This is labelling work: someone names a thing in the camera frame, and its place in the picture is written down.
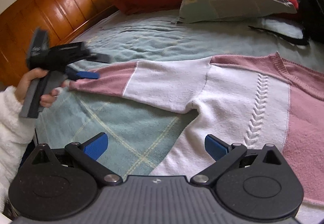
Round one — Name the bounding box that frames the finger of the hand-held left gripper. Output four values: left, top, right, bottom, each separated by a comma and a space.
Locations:
85, 52, 112, 64
64, 67, 100, 81

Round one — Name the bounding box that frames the white cloth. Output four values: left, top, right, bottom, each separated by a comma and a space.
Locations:
260, 17, 305, 39

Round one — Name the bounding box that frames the pink and white sweater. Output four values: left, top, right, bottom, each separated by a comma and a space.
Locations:
68, 52, 324, 224

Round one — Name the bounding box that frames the wooden headboard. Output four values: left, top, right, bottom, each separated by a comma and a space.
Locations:
0, 0, 132, 86

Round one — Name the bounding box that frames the person's left hand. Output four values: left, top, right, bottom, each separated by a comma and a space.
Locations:
15, 68, 71, 108

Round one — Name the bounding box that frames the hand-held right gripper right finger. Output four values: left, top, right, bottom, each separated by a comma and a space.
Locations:
190, 134, 287, 186

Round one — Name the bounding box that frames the person's left forearm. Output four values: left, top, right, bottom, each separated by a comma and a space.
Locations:
0, 86, 36, 214

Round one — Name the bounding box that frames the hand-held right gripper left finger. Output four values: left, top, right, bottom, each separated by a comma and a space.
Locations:
30, 132, 122, 186

